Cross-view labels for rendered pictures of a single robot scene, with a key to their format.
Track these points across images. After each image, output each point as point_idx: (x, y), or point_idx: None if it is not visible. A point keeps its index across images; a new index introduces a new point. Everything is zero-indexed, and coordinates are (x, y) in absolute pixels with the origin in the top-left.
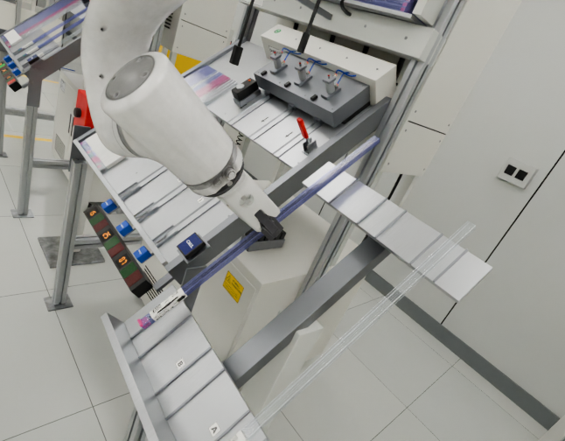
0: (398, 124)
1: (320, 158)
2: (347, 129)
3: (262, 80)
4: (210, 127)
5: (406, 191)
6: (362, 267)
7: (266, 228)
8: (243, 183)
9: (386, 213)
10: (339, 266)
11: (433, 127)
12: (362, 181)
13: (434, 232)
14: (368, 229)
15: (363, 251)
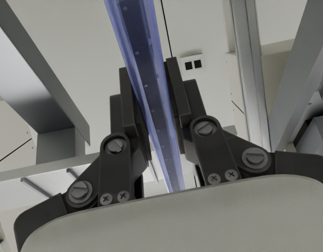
0: (248, 134)
1: (298, 83)
2: (291, 124)
3: None
4: None
5: (227, 31)
6: (10, 104)
7: (67, 202)
8: None
9: (67, 189)
10: (28, 79)
11: (239, 110)
12: (243, 54)
13: (2, 209)
14: (46, 174)
15: (45, 113)
